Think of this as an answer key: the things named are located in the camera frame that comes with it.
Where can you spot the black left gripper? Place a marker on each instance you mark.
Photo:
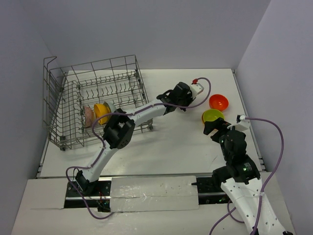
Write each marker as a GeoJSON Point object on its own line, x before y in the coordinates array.
{"type": "Point", "coordinates": [185, 92]}

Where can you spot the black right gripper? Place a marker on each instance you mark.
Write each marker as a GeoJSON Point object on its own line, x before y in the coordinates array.
{"type": "Point", "coordinates": [219, 124]}

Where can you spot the light blue ribbed bowl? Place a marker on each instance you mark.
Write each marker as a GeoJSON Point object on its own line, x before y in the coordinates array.
{"type": "Point", "coordinates": [110, 107]}

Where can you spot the yellow-orange bowl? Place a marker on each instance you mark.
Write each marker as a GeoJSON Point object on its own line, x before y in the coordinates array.
{"type": "Point", "coordinates": [100, 110]}

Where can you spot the pink speckled bowl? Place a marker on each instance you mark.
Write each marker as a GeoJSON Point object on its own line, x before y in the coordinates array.
{"type": "Point", "coordinates": [88, 116]}

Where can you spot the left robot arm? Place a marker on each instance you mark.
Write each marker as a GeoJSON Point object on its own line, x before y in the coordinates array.
{"type": "Point", "coordinates": [120, 128]}

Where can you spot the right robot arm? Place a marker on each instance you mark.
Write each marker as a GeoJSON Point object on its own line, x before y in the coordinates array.
{"type": "Point", "coordinates": [240, 178]}

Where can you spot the lime green bowl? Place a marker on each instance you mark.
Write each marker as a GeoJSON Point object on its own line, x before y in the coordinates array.
{"type": "Point", "coordinates": [213, 114]}

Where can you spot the red-orange bowl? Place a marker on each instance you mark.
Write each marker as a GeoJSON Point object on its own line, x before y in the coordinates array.
{"type": "Point", "coordinates": [219, 102]}

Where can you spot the silver taped cover plate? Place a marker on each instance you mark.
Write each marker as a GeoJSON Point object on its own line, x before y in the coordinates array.
{"type": "Point", "coordinates": [143, 194]}

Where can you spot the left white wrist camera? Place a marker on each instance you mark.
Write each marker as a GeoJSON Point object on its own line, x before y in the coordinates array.
{"type": "Point", "coordinates": [196, 88]}

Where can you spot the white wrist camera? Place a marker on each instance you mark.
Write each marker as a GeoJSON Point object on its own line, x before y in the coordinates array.
{"type": "Point", "coordinates": [241, 124]}
{"type": "Point", "coordinates": [196, 88]}

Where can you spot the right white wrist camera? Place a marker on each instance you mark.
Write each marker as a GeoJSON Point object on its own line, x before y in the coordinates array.
{"type": "Point", "coordinates": [241, 124]}

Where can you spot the grey wire dish rack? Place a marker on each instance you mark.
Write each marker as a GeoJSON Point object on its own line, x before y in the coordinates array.
{"type": "Point", "coordinates": [68, 90]}

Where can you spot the black mounting rail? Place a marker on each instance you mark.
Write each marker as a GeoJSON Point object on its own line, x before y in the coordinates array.
{"type": "Point", "coordinates": [99, 199]}

